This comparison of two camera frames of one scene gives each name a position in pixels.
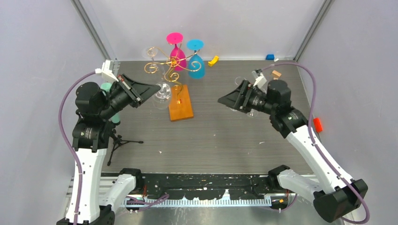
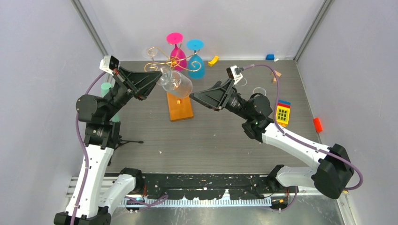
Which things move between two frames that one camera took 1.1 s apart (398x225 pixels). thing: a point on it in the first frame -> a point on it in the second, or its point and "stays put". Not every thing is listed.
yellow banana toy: x=213 y=62 stays put
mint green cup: x=115 y=118 stays put
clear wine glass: x=161 y=98 -> x=174 y=83
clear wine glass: x=149 y=52 stays put
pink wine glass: x=177 y=57 stays put
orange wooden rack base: x=180 y=108 stays put
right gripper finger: x=238 y=102 -> x=212 y=99
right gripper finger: x=236 y=98 -> x=218 y=94
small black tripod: x=118 y=142 stays put
